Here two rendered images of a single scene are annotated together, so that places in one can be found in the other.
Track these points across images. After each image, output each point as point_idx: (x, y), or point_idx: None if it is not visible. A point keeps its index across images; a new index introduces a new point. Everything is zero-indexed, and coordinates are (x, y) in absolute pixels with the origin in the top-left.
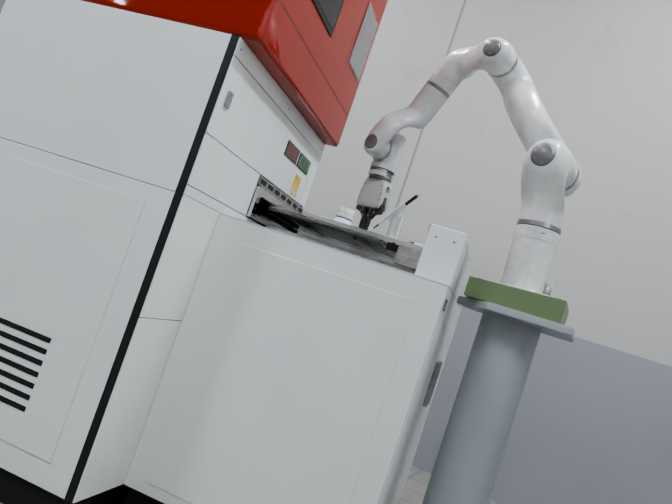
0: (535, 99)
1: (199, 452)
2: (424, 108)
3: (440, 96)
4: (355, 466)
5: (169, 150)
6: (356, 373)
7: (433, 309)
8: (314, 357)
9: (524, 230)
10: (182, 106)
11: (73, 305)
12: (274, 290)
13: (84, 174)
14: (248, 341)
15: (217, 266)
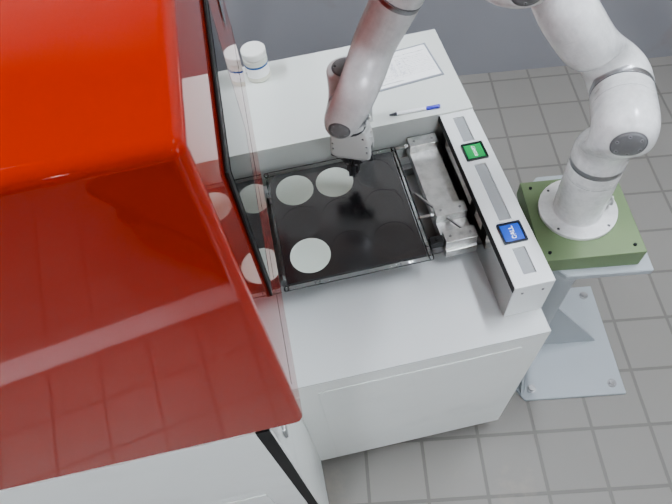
0: (599, 25)
1: (368, 439)
2: (393, 44)
3: (414, 17)
4: (489, 401)
5: (260, 481)
6: (477, 384)
7: (538, 343)
8: (437, 393)
9: (589, 185)
10: (245, 470)
11: None
12: (382, 391)
13: None
14: (375, 409)
15: (315, 403)
